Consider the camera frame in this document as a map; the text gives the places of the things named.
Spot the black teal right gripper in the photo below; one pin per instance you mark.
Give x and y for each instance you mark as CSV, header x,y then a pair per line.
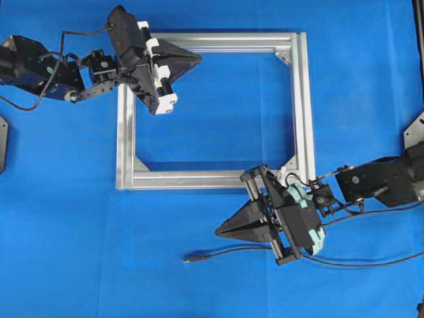
x,y
283,216

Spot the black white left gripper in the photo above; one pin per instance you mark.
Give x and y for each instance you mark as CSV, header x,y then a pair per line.
x,y
133,46

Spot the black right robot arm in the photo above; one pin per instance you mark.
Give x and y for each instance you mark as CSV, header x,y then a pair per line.
x,y
393,181

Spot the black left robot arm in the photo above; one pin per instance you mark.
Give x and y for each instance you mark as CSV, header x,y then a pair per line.
x,y
28,65

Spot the black pole at right edge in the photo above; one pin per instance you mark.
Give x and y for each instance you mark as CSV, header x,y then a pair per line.
x,y
418,16

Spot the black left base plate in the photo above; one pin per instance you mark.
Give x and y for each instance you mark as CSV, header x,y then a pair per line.
x,y
4,126

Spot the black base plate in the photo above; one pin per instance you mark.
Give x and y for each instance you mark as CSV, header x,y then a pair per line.
x,y
414,133
4,126

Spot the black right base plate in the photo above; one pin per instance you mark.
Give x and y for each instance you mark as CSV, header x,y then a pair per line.
x,y
414,133

